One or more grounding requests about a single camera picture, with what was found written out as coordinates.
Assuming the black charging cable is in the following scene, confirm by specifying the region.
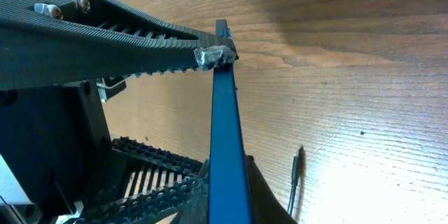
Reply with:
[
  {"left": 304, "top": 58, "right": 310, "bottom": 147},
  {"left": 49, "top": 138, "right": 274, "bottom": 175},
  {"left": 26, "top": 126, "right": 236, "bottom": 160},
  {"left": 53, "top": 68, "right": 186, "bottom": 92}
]
[{"left": 286, "top": 153, "right": 302, "bottom": 217}]

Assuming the blue Galaxy smartphone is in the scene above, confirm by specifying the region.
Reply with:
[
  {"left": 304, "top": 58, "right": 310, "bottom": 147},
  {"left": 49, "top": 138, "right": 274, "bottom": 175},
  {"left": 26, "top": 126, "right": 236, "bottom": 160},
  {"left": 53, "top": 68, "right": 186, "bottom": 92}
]
[{"left": 206, "top": 19, "right": 253, "bottom": 224}]

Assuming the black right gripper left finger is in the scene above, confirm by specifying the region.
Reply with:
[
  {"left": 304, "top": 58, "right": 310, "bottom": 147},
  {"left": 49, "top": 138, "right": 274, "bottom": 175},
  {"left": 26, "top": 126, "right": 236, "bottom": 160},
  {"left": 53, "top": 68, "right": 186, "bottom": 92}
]
[{"left": 1, "top": 0, "right": 238, "bottom": 90}]

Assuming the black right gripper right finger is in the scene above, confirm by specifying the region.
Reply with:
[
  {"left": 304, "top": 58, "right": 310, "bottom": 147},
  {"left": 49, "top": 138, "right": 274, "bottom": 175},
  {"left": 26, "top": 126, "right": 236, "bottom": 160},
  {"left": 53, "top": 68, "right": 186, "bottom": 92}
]
[{"left": 62, "top": 136, "right": 298, "bottom": 224}]

